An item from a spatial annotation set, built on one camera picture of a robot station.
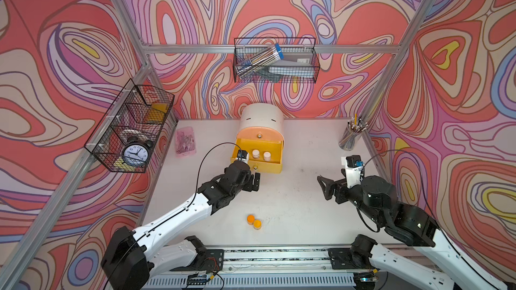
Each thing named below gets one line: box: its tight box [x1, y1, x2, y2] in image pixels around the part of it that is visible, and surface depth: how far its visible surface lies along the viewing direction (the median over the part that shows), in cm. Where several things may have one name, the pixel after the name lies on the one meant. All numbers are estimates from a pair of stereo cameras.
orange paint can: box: [246, 214, 255, 225], surface depth 82 cm
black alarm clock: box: [121, 136, 153, 168], surface depth 69 cm
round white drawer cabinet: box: [231, 103, 285, 174], surface depth 91 cm
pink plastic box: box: [175, 126, 197, 158], surface depth 110 cm
